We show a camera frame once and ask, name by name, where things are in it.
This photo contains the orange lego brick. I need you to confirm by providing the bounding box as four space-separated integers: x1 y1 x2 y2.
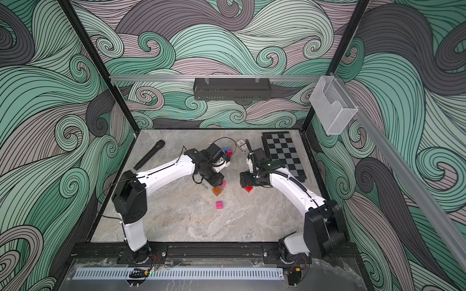
212 187 223 196

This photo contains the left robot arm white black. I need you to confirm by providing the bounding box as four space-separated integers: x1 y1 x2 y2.
112 144 230 261

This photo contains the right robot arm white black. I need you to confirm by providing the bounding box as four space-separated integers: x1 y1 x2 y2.
240 158 348 262

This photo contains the playing card box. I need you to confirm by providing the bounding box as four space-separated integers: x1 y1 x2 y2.
236 139 248 152

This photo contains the black grey chessboard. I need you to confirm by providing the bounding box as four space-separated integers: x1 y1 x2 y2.
262 132 307 183

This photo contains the black microphone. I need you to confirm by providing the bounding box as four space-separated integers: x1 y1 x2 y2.
133 139 165 170

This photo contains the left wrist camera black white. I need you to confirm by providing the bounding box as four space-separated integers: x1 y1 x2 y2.
206 143 230 167

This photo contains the black wall tray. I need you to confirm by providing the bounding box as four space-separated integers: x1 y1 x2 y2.
193 78 272 101

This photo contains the aluminium rail back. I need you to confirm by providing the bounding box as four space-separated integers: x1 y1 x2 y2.
109 74 320 83

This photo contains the aluminium rail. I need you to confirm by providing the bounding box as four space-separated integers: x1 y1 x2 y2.
109 74 320 83
329 72 466 270

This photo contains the clear plastic wall bin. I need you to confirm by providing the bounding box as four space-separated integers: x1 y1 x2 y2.
309 76 358 135

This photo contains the white slotted cable duct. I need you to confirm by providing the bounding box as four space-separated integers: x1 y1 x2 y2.
72 267 285 281

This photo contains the aluminium rail right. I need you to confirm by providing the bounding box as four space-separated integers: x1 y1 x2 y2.
329 72 466 270

